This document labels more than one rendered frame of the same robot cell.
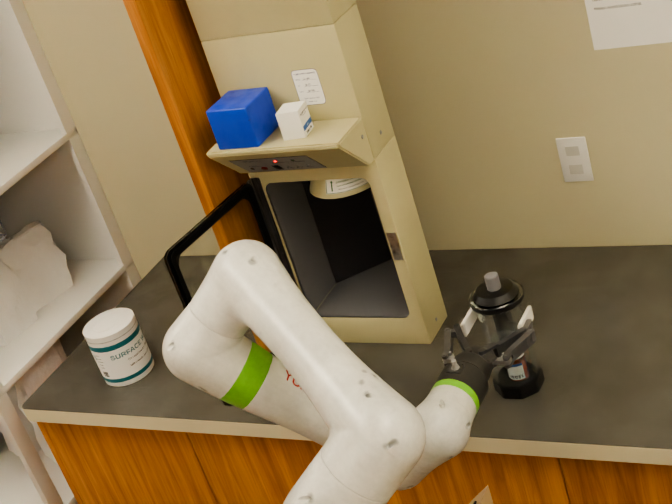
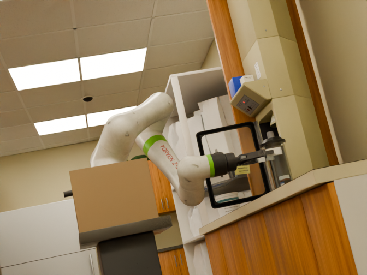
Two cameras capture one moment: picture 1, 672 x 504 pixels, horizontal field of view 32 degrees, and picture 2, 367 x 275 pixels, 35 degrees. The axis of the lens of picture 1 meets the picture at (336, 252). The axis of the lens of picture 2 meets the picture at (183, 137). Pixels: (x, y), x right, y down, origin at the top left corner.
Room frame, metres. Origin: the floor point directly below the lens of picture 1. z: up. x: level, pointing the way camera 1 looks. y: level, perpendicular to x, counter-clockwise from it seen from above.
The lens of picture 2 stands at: (0.10, -1.74, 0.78)
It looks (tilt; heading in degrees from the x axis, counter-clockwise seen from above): 12 degrees up; 46
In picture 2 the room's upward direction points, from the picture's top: 12 degrees counter-clockwise
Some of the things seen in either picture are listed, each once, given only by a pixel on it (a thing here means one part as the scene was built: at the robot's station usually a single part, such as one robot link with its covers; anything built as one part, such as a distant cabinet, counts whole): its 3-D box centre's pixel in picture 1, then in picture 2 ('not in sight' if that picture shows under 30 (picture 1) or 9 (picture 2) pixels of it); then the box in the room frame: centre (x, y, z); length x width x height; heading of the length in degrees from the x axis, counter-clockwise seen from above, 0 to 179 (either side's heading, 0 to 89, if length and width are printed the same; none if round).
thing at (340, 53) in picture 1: (343, 170); (291, 120); (2.44, -0.07, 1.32); 0.32 x 0.25 x 0.77; 56
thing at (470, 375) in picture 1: (460, 386); (218, 163); (1.80, -0.14, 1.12); 0.09 x 0.06 x 0.12; 56
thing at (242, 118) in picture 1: (243, 118); (241, 87); (2.33, 0.09, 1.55); 0.10 x 0.10 x 0.09; 56
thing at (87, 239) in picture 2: not in sight; (123, 233); (1.40, 0.04, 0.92); 0.32 x 0.32 x 0.04; 59
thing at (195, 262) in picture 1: (237, 294); (232, 164); (2.29, 0.23, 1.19); 0.30 x 0.01 x 0.40; 139
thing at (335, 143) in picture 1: (289, 156); (249, 100); (2.29, 0.03, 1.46); 0.32 x 0.12 x 0.10; 56
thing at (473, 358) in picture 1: (474, 364); (236, 161); (1.86, -0.18, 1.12); 0.09 x 0.08 x 0.07; 146
